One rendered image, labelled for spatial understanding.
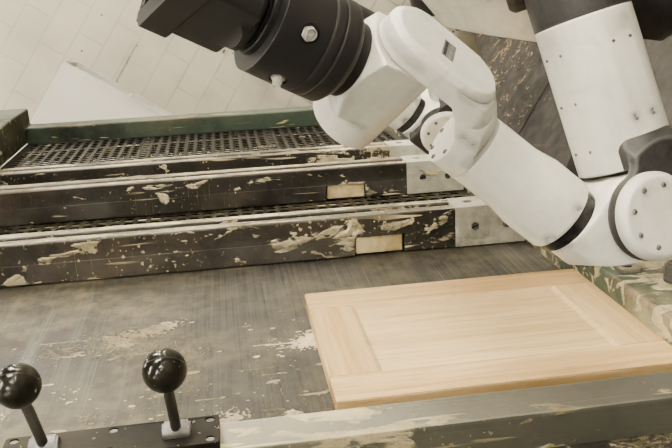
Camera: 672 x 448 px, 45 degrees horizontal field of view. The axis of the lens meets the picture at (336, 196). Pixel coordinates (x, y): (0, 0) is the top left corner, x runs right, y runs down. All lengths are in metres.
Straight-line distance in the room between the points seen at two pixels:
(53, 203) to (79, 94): 3.20
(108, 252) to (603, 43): 0.87
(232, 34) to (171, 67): 5.64
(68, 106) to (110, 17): 1.52
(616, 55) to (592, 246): 0.17
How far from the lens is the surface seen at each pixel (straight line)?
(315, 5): 0.62
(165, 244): 1.33
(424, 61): 0.64
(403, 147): 1.88
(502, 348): 1.01
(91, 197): 1.70
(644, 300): 1.10
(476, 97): 0.66
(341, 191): 1.70
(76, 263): 1.36
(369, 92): 0.66
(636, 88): 0.77
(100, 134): 2.60
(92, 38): 6.29
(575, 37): 0.76
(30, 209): 1.72
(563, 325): 1.08
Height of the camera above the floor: 1.55
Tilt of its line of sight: 15 degrees down
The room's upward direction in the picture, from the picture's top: 61 degrees counter-clockwise
